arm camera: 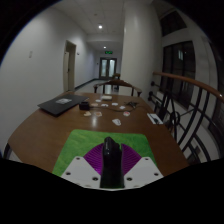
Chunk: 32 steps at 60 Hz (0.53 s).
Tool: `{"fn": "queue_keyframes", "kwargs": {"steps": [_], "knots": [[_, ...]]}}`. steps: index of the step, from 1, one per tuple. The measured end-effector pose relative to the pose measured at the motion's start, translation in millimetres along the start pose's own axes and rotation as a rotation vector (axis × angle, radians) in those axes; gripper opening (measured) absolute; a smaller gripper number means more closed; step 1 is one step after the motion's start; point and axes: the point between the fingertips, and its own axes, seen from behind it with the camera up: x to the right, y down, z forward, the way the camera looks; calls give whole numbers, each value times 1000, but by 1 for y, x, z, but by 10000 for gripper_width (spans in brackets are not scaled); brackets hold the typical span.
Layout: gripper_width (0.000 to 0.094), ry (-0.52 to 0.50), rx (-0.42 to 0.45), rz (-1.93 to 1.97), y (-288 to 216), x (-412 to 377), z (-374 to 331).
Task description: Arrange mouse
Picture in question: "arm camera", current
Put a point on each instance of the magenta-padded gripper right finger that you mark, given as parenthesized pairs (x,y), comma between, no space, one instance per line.
(145,171)

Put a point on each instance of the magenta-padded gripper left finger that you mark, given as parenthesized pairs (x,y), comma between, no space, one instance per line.
(78,171)

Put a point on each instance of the green mouse pad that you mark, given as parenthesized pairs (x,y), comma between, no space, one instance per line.
(83,140)

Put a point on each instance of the white printed card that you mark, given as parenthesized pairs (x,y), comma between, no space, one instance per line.
(155,118)

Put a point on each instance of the small white paper piece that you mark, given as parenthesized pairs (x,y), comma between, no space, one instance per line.
(116,121)
(115,104)
(126,113)
(98,113)
(87,113)

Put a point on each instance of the small black box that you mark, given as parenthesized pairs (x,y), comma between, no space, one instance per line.
(84,106)

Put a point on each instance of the black closed laptop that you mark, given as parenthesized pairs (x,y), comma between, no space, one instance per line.
(61,104)

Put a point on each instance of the small white box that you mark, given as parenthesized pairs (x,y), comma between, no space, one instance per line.
(106,97)

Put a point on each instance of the wooden armchair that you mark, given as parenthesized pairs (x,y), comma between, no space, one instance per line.
(116,82)

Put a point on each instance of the black railing with wooden handrail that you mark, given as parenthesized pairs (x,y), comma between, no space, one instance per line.
(186,80)

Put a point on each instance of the dark framed window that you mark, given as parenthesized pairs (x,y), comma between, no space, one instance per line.
(180,73)

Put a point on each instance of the open side door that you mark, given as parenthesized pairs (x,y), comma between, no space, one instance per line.
(70,66)

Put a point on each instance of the glass double door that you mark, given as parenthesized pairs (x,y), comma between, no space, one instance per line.
(108,68)

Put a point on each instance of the green exit sign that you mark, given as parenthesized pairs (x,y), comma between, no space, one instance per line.
(108,52)

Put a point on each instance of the round ceiling light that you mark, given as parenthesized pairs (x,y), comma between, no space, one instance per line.
(100,26)

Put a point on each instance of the dark transom window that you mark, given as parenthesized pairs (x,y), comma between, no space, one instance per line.
(171,23)

